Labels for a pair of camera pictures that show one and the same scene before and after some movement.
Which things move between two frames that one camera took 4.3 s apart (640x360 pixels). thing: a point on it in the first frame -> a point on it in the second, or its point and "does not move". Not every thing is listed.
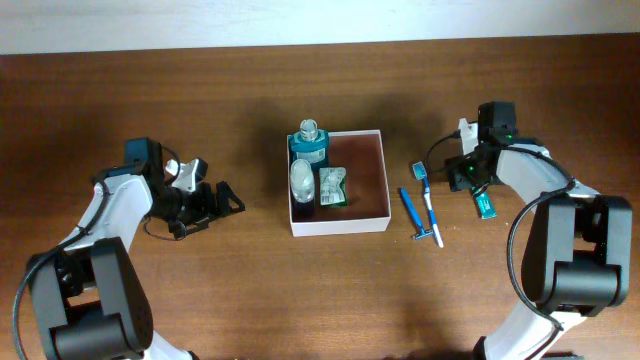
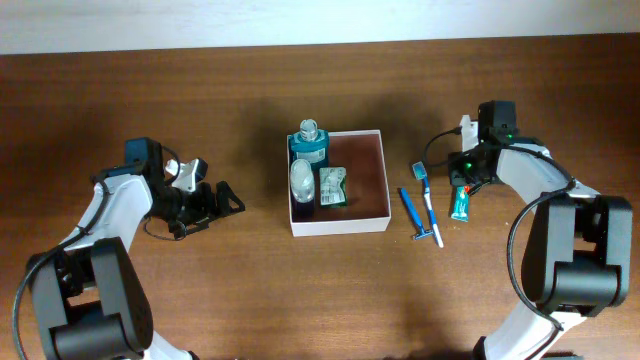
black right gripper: [456, 170] does not move
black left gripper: [209, 211] does not move
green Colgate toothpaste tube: [486, 209] -> [460, 209]
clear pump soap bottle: [302, 181] does not move
